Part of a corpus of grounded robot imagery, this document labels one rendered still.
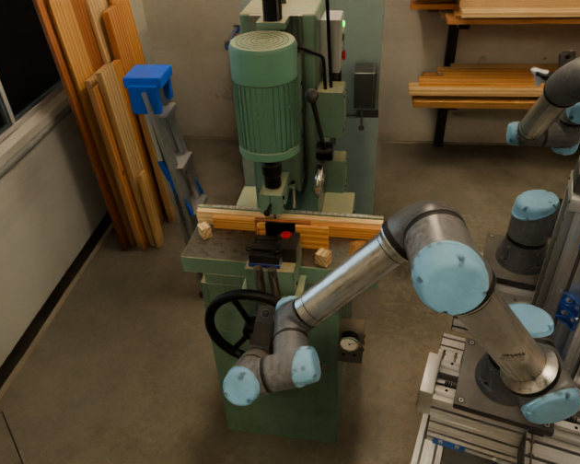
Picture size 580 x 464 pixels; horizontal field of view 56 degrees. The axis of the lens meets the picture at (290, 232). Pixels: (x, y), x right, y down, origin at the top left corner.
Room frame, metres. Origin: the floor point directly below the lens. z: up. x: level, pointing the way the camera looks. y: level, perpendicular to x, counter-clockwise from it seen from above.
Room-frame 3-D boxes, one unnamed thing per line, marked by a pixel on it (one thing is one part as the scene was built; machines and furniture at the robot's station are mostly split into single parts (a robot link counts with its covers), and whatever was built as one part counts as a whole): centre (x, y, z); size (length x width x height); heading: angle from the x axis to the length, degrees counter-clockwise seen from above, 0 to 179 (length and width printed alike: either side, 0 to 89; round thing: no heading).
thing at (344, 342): (1.13, -0.17, 0.65); 0.06 x 0.04 x 0.08; 78
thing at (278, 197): (1.41, 0.04, 1.03); 0.14 x 0.07 x 0.09; 168
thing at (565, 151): (1.52, -0.88, 1.12); 0.11 x 0.08 x 0.11; 80
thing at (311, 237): (1.31, -0.01, 0.94); 0.21 x 0.01 x 0.08; 78
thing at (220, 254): (1.28, 0.03, 0.87); 0.61 x 0.30 x 0.06; 78
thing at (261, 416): (1.51, 0.02, 0.36); 0.58 x 0.45 x 0.71; 168
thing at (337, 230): (1.37, -0.06, 0.92); 0.62 x 0.02 x 0.04; 78
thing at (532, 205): (1.28, -0.72, 0.98); 0.13 x 0.12 x 0.14; 80
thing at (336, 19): (1.67, -0.16, 1.40); 0.10 x 0.06 x 0.16; 168
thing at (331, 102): (1.57, -0.15, 1.23); 0.09 x 0.08 x 0.15; 168
